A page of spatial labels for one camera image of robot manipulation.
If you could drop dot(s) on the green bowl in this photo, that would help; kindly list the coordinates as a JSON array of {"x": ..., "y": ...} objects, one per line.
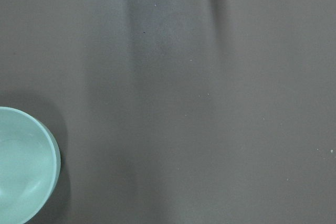
[{"x": 30, "y": 165}]

